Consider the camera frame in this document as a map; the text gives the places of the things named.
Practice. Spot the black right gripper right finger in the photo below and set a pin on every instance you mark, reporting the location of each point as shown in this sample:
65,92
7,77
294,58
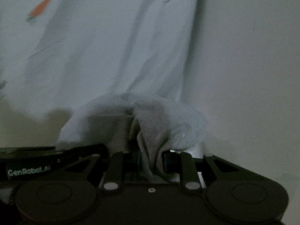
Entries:
182,164

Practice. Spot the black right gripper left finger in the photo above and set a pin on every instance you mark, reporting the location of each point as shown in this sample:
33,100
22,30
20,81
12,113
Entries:
122,168

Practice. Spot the grey blue garment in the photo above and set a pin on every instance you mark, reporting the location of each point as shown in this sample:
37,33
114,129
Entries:
149,123

